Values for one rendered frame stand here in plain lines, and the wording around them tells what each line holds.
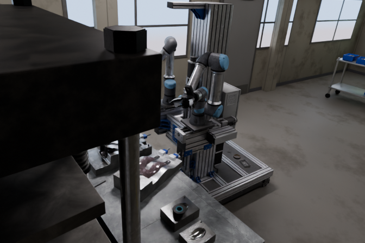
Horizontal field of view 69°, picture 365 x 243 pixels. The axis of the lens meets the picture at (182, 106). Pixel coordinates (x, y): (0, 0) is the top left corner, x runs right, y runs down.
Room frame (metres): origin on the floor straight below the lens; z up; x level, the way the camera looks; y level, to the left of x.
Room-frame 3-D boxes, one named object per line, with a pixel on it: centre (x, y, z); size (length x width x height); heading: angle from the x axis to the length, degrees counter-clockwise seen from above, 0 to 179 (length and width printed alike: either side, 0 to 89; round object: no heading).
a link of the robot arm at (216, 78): (2.07, -0.26, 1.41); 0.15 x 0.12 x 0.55; 60
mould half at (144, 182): (1.65, 0.22, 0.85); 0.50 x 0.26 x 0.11; 148
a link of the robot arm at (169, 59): (2.68, 0.16, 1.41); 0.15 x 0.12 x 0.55; 9
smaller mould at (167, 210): (1.27, -0.03, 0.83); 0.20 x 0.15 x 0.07; 131
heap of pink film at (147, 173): (1.66, 0.22, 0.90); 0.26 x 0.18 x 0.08; 148
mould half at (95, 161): (1.87, 0.51, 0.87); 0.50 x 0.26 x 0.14; 131
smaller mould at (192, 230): (1.10, -0.13, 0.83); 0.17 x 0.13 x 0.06; 131
